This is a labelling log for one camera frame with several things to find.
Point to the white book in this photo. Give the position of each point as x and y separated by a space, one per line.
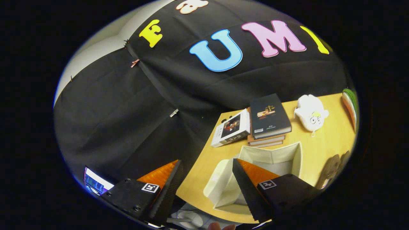
230 129

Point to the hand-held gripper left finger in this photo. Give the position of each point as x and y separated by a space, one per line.
166 195

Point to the dark book with scales print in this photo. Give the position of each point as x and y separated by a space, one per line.
268 115

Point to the silver clip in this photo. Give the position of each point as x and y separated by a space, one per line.
174 112

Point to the white round object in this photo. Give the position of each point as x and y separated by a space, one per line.
190 218

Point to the fabric storage box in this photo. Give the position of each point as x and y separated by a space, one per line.
274 156

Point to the brown book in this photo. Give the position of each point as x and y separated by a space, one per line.
265 139
265 144

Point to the brown fuzzy shoe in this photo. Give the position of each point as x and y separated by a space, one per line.
329 171
345 158

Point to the white plush toy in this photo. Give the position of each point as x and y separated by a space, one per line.
310 111

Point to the watermelon slice plush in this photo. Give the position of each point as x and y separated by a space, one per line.
350 105

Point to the copper clip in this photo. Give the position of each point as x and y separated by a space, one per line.
135 63

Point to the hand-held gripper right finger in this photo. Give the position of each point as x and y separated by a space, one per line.
247 188

